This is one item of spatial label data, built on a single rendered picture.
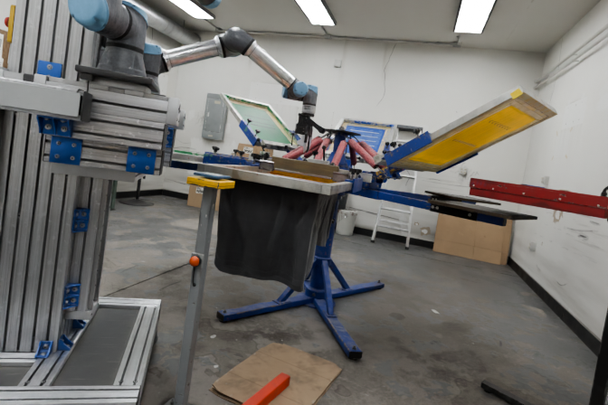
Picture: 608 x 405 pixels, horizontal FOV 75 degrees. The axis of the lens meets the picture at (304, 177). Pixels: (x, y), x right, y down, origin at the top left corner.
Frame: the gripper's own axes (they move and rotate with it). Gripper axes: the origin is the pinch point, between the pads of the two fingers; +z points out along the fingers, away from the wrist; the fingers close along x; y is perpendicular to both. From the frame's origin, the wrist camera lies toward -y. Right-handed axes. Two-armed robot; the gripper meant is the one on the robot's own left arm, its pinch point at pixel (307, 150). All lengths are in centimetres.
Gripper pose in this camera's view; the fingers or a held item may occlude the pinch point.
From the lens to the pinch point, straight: 217.6
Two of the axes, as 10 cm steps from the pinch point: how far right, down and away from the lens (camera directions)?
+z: -1.3, 9.9, 0.5
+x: -2.7, 0.2, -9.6
